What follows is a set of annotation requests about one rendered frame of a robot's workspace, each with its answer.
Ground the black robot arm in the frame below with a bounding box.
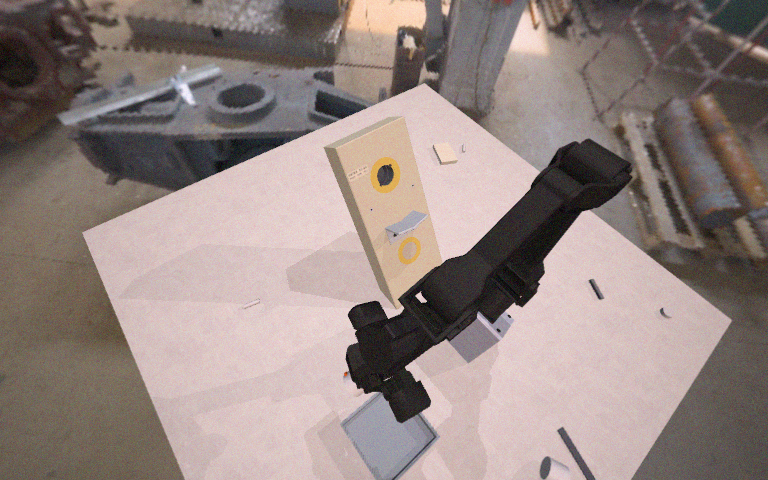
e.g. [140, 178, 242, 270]
[346, 138, 632, 394]

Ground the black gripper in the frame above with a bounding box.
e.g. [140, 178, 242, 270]
[348, 301, 431, 424]

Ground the grey panel with square hole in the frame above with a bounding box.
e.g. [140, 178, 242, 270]
[324, 116, 442, 310]

